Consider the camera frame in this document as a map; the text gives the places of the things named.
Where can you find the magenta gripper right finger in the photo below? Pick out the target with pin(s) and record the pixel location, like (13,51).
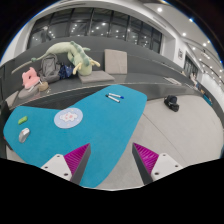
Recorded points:
(153,166)

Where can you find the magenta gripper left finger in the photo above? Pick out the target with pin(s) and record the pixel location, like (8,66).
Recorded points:
(71,166)

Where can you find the small green eraser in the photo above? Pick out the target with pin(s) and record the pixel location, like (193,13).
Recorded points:
(22,120)

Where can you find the black bag on floor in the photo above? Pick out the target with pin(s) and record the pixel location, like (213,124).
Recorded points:
(171,102)

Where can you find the blue capped marker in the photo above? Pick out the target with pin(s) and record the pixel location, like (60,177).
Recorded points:
(115,95)

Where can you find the black capped marker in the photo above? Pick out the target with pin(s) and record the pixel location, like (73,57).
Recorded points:
(112,98)

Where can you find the small brown plush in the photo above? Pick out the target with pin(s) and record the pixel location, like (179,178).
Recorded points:
(42,87)

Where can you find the flat grey seat cushion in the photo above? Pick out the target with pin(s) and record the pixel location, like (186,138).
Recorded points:
(96,76)

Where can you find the dark blue bag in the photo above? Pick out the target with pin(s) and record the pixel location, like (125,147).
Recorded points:
(65,71)

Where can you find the grey backpack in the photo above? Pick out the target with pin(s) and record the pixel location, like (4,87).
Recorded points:
(50,67)

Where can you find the pink plush cushion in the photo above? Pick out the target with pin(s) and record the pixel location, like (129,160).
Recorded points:
(30,78)

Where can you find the upright grey seat cushion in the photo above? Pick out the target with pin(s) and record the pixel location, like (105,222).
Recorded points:
(115,61)

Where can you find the green dragon plush toy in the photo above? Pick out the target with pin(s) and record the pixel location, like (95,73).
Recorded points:
(76,55)

